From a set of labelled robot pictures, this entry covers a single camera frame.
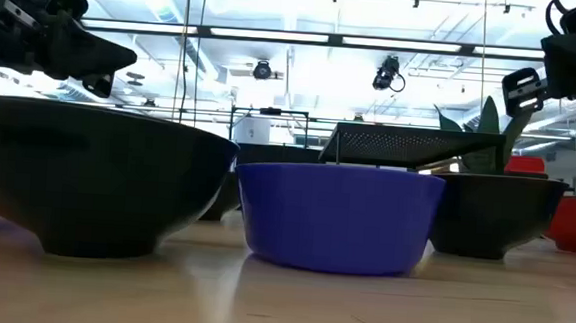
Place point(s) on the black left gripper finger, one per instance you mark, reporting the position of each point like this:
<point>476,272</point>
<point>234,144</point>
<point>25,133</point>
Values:
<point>94,57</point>
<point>98,85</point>

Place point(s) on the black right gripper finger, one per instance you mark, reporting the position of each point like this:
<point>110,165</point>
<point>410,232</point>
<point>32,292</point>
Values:
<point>522,93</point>

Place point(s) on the blue plastic bowl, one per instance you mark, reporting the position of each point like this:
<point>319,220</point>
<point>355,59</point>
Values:
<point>337,219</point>

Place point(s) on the green snake plant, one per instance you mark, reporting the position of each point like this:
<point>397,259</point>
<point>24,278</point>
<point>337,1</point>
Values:
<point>488,123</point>

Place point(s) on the red background object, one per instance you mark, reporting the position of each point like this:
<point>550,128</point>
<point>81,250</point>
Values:
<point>525,164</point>

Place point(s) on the large black bowl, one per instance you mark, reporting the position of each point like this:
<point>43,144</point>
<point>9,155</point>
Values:
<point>91,179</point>

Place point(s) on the black mesh metal rack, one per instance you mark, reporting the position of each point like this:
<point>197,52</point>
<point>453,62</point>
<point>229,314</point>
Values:
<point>409,146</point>

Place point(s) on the white background cylinder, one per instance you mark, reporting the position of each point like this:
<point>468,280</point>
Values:
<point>252,130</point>

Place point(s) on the round black ceiling spotlight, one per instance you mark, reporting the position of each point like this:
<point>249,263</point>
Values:
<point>262,70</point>

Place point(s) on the black background panel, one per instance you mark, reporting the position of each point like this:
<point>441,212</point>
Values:
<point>278,153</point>

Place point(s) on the black background metal frame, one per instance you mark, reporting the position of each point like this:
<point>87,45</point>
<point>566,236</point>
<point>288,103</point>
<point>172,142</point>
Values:
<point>271,112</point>

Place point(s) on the black overhead frame bar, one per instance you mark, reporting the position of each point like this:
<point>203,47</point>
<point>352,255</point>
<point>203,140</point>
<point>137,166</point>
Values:
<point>335,39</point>

